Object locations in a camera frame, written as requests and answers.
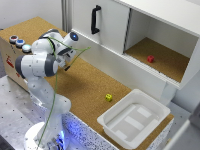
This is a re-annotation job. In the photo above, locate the pink block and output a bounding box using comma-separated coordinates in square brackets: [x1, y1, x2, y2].
[146, 55, 156, 64]

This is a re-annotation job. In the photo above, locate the green button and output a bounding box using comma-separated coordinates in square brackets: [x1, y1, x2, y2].
[21, 43, 33, 54]

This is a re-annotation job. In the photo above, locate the white cabinet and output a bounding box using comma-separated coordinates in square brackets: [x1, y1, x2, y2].
[71, 0, 200, 106]

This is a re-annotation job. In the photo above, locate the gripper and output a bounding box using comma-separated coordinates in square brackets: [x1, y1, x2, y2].
[57, 53, 72, 72]

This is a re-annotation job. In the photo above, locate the blue button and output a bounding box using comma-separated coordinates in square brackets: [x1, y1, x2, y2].
[15, 38, 26, 48]

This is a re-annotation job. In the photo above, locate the green cable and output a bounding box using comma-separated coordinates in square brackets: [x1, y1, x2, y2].
[35, 35, 92, 150]

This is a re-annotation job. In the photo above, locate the red button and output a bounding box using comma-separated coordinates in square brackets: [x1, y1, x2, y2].
[9, 35, 19, 44]

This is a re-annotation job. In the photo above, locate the white sliding door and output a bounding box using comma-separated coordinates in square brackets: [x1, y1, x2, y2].
[72, 0, 131, 56]

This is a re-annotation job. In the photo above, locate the yellow block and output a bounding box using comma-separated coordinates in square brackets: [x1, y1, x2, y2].
[105, 93, 114, 103]

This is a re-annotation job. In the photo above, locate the black door handle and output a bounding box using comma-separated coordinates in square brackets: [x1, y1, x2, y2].
[90, 4, 102, 36]

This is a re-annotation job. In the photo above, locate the white plastic box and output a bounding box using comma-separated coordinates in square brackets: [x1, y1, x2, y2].
[96, 88, 172, 150]

